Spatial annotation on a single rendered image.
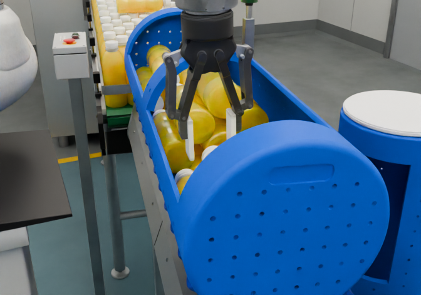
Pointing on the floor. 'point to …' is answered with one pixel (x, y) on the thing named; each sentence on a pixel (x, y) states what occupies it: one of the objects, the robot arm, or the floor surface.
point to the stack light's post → (248, 32)
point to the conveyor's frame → (111, 136)
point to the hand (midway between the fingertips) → (210, 137)
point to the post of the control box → (77, 105)
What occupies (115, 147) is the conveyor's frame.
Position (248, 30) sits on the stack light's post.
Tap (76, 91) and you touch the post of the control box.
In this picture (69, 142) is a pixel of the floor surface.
